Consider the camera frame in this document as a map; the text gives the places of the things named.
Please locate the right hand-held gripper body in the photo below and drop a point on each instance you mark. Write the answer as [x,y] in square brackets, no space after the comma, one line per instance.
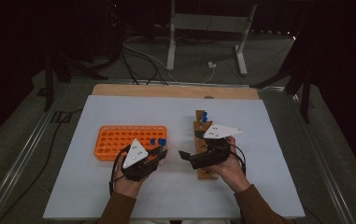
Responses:
[216,155]

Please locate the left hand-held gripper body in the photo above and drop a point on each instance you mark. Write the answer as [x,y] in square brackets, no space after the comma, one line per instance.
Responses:
[135,155]

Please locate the blue-capped test tube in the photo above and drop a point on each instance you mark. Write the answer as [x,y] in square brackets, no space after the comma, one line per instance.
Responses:
[162,142]
[152,142]
[205,114]
[204,119]

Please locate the wooden test tube rack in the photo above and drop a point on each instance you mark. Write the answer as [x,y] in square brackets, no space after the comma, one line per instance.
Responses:
[205,175]

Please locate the orange plastic test tube rack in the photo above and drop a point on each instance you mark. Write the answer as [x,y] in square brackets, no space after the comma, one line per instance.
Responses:
[113,143]

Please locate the person's right hand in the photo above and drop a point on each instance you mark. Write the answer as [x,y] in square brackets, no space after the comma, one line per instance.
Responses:
[233,174]

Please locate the person's left hand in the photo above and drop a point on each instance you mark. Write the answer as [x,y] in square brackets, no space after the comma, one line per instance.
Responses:
[125,186]

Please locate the white power adapter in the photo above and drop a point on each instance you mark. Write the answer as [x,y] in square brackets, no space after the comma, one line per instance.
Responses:
[212,65]

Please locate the black tripod stand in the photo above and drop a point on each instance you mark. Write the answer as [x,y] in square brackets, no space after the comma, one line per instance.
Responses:
[48,84]
[306,99]

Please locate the white metal-framed desk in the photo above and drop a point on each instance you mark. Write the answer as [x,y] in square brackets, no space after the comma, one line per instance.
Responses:
[210,23]

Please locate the aluminium floor rail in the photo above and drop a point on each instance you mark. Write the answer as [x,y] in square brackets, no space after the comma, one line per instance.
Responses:
[320,161]
[17,165]

